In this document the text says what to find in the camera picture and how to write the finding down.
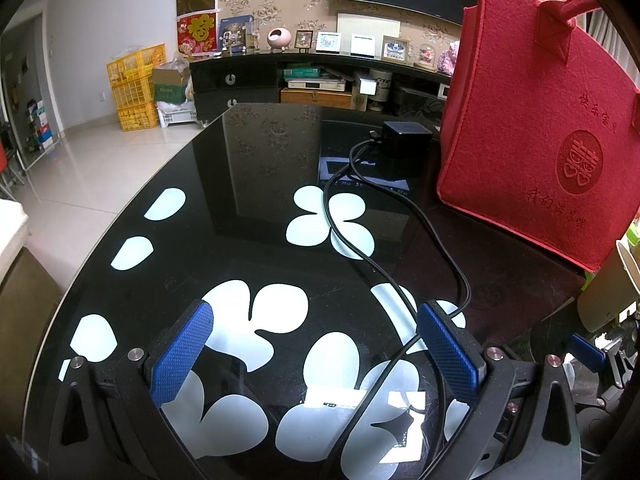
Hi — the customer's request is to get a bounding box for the small black box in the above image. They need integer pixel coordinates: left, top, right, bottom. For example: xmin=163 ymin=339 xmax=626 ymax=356
xmin=381 ymin=120 xmax=434 ymax=160

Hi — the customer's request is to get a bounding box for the blue boxed figure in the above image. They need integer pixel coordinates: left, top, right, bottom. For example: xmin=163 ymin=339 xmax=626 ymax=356
xmin=218 ymin=14 xmax=254 ymax=55

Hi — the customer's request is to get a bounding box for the white card board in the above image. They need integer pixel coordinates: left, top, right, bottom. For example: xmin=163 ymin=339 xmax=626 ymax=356
xmin=336 ymin=13 xmax=400 ymax=58

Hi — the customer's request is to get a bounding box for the cardboard box green label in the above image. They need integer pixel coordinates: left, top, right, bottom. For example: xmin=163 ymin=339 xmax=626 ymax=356
xmin=152 ymin=66 xmax=190 ymax=105

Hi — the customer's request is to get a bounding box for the yellow plastic crate stack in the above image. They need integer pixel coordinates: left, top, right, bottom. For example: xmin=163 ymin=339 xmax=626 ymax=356
xmin=106 ymin=44 xmax=166 ymax=131

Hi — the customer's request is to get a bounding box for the black cable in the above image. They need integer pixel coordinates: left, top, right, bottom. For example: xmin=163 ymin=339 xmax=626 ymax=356
xmin=322 ymin=129 xmax=473 ymax=480

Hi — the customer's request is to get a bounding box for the wooden photo frame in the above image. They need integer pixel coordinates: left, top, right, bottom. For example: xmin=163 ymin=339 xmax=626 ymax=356
xmin=381 ymin=36 xmax=409 ymax=63

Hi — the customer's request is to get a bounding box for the red felt tote bag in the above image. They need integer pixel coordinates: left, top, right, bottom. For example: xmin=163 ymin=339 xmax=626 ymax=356
xmin=437 ymin=0 xmax=639 ymax=272

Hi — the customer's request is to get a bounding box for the red fu character poster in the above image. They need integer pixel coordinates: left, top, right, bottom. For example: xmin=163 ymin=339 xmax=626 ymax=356
xmin=177 ymin=10 xmax=218 ymax=56

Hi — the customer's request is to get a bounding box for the silver media player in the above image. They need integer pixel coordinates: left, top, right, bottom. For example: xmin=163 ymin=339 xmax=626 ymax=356
xmin=286 ymin=78 xmax=346 ymax=92

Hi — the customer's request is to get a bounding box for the pink round speaker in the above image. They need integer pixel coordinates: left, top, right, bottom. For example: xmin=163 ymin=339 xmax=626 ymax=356
xmin=267 ymin=27 xmax=292 ymax=52

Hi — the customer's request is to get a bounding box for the white mug on shelf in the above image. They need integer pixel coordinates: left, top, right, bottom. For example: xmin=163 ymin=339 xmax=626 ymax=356
xmin=370 ymin=68 xmax=393 ymax=103

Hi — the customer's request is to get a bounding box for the dark small photo frame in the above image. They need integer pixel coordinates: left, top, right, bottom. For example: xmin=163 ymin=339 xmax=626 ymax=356
xmin=294 ymin=29 xmax=314 ymax=52

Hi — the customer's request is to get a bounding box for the black TV cabinet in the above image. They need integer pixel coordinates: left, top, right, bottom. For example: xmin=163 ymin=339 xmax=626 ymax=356
xmin=190 ymin=53 xmax=450 ymax=122

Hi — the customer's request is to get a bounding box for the wooden box on shelf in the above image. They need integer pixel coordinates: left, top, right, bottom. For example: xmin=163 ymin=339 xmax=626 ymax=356
xmin=280 ymin=88 xmax=352 ymax=110

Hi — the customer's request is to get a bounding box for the white framed picture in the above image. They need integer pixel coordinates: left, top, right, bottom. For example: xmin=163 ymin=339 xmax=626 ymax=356
xmin=316 ymin=30 xmax=342 ymax=53

